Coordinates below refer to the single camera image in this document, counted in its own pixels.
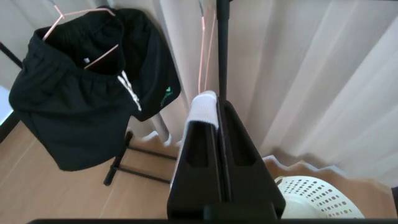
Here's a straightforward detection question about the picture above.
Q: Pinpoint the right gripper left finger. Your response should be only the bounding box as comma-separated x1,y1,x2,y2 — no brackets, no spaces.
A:
167,121,222,219

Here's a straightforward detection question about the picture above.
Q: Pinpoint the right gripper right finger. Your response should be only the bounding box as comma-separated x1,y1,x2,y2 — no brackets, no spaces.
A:
217,96,286,219

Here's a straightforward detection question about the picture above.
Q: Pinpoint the white garment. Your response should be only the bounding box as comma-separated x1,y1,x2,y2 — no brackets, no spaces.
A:
169,90,220,190

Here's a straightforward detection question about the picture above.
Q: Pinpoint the black garment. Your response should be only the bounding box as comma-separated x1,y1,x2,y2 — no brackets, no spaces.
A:
8,6,182,172

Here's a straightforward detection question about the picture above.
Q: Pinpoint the pink clothes hanger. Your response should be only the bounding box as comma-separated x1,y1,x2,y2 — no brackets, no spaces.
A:
197,0,217,94
42,4,121,70

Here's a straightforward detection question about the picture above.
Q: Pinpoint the white laundry basket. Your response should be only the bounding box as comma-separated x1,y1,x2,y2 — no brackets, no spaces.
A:
275,175,365,220

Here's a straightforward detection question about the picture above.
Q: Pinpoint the black clothes rack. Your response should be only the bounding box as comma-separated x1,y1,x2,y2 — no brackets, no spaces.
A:
0,0,233,187

